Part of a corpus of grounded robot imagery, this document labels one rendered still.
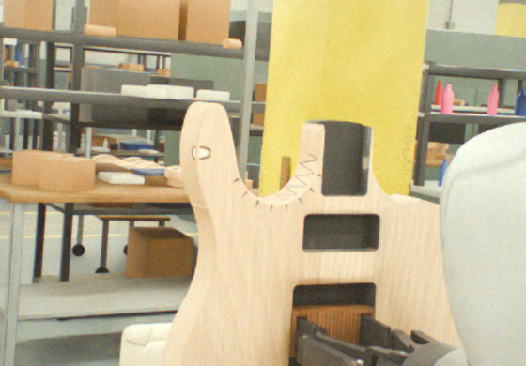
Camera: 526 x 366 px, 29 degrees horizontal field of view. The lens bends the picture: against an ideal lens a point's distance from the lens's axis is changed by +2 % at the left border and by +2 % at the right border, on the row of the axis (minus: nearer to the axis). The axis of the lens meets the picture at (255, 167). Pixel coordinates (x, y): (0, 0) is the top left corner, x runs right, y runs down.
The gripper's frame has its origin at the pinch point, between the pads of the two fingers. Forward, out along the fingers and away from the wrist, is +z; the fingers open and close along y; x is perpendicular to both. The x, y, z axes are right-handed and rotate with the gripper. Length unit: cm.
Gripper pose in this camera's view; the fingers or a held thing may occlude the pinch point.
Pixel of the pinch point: (334, 332)
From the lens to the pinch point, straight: 105.6
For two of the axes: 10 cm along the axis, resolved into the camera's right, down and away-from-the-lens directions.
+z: -4.3, -1.1, 9.0
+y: 9.0, 0.2, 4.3
